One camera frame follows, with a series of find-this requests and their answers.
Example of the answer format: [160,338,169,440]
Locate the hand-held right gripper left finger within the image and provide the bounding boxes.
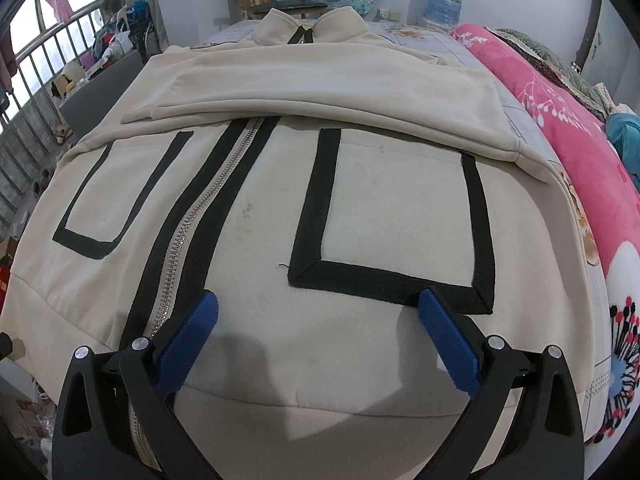
[52,290,221,480]

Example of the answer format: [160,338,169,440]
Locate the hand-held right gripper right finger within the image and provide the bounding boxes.
[419,287,585,480]

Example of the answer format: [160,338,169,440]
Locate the cream zip jacket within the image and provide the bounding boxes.
[0,7,608,480]

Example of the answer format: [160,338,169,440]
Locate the dark hanging clothes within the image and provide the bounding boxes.
[0,25,18,96]

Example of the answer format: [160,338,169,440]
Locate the pink floral blanket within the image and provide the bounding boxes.
[447,22,640,451]

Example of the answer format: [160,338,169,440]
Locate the blue floral cloth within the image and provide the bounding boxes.
[605,110,640,186]

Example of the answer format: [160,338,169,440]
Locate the metal railing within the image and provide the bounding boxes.
[0,0,108,231]

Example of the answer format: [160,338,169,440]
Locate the grey patterned pillow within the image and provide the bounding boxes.
[492,27,608,121]

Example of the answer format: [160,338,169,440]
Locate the blue water bottle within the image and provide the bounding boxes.
[425,0,467,28]

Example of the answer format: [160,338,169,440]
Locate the door with brown frame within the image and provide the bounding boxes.
[575,0,603,68]

